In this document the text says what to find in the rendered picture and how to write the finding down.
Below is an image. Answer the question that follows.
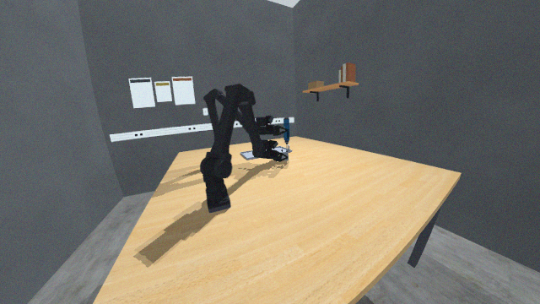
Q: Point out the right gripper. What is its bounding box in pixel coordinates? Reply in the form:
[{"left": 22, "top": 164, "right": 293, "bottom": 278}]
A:
[{"left": 268, "top": 151, "right": 288, "bottom": 162}]

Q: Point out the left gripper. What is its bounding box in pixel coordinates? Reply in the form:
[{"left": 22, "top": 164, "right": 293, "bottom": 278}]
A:
[{"left": 266, "top": 125, "right": 288, "bottom": 136}]

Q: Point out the blue electric screwdriver barrel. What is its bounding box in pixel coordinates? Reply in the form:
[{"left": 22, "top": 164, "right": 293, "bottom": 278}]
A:
[{"left": 283, "top": 117, "right": 289, "bottom": 151}]

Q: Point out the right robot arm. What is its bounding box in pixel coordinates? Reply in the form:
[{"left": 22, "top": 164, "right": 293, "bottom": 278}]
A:
[{"left": 200, "top": 84, "right": 278, "bottom": 209}]

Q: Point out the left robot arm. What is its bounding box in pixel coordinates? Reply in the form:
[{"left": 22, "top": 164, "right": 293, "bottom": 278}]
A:
[{"left": 203, "top": 89, "right": 274, "bottom": 140}]

